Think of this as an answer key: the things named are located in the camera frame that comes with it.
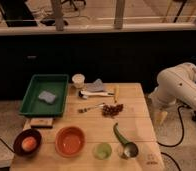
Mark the dark grape bunch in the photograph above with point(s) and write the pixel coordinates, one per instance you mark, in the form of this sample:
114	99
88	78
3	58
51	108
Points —
111	111

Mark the green handled metal scoop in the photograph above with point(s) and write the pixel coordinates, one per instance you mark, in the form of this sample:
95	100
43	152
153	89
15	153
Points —
130	149

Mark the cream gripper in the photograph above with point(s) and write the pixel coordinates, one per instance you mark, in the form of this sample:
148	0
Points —
160	116

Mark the white handled brush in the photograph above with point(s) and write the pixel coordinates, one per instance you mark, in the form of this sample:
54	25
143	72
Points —
85	94

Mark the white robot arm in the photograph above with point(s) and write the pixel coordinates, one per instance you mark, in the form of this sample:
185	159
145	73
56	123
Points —
176	83

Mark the small wooden block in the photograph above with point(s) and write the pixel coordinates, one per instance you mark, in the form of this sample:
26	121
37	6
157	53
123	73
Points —
41	122

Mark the small white cup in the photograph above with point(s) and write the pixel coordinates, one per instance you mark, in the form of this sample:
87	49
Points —
78	80

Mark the light green cup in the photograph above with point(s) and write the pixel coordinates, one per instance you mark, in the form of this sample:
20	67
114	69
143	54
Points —
102	151

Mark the red bowl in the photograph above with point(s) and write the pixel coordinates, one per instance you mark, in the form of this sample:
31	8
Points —
69	141

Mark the green plastic tray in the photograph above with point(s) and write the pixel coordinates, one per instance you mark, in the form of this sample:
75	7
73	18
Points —
56	84

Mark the blue sponge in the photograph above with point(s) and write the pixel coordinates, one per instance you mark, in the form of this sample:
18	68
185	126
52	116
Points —
47	97

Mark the dark bowl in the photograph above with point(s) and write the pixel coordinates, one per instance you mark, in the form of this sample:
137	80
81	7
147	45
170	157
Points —
17	146

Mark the orange fruit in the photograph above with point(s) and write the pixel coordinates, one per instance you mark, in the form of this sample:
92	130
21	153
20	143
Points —
29	143

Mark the grey cloth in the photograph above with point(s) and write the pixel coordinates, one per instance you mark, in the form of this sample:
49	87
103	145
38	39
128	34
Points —
96	86

